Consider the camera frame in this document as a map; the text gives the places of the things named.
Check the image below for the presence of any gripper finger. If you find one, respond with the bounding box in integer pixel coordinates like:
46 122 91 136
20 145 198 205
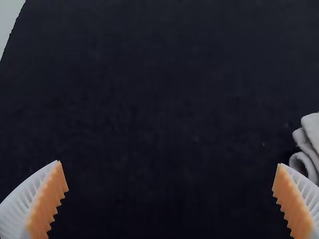
0 160 69 239
271 163 319 239

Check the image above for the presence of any pale towel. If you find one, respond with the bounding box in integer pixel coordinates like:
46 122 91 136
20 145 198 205
288 113 319 186

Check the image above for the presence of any black mat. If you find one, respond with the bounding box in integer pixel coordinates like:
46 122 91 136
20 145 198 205
0 0 319 239

